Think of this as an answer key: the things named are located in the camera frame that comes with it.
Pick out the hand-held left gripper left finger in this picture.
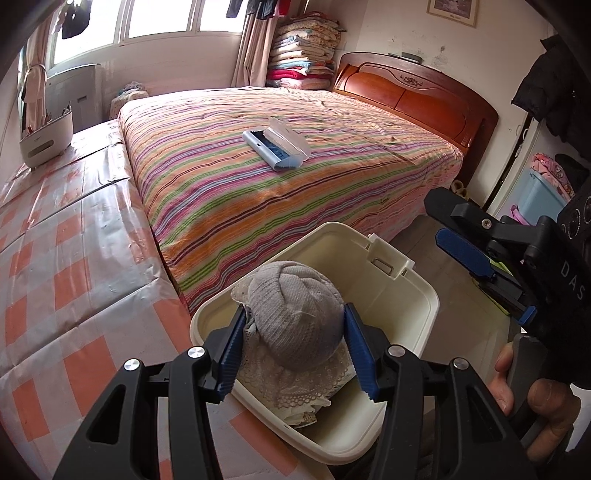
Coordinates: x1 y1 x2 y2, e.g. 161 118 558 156
52 305 247 480

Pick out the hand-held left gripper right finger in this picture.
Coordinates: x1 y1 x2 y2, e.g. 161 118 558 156
342 302 539 480

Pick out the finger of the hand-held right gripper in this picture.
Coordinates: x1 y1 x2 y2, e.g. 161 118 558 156
424 187 537 283
478 269 537 327

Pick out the white plastic bin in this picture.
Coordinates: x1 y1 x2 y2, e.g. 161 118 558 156
189 222 440 466

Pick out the person's right hand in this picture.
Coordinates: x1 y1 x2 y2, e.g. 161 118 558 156
489 344 583 463

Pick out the blue storage box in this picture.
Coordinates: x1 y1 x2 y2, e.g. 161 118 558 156
510 166 568 227

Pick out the pink patterned cloth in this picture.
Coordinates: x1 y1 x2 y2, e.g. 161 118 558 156
531 152 575 195

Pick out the bed with striped cover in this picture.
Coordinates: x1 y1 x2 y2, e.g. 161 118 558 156
117 88 465 315

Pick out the wooden bed headboard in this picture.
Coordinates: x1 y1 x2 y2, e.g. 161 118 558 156
332 52 500 185

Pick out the black hanging jacket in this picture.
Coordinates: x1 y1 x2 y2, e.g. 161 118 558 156
512 34 591 144

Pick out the orange checked plastic tablecloth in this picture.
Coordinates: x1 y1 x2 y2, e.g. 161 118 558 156
0 117 324 480

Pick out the open blue white case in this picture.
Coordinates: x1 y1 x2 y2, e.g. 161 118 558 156
242 116 311 172

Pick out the stack of folded quilts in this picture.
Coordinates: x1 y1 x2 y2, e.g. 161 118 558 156
265 13 347 92

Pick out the patterned cloth bundle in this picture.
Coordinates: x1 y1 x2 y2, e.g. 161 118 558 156
110 80 149 121

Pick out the white desktop organizer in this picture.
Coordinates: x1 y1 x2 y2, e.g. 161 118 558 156
18 104 75 169

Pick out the grey air cooler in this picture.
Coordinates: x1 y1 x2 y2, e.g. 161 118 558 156
44 64 105 132

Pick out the row of hanging clothes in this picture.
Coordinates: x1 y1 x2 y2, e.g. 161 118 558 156
225 0 296 20

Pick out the beige tied window curtain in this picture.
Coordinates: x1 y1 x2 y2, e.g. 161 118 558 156
18 18 54 134

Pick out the black hanging vest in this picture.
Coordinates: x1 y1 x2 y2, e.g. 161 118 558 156
61 0 89 40

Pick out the framed wall picture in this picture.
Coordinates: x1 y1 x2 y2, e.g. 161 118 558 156
426 0 478 28

